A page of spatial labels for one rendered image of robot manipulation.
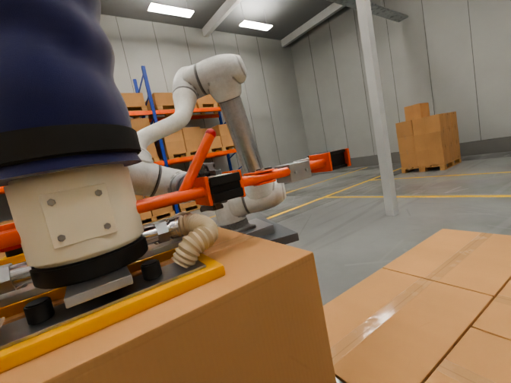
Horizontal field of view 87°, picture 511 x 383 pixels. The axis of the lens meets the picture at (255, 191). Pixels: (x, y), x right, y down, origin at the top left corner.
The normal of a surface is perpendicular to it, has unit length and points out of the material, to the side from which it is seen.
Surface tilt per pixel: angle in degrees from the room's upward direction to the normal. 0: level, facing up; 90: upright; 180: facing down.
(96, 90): 82
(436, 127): 90
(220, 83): 115
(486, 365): 0
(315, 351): 90
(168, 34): 90
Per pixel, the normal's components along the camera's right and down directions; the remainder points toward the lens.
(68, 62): 0.76, -0.37
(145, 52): 0.59, -0.02
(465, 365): -0.19, -0.97
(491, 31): -0.78, 0.22
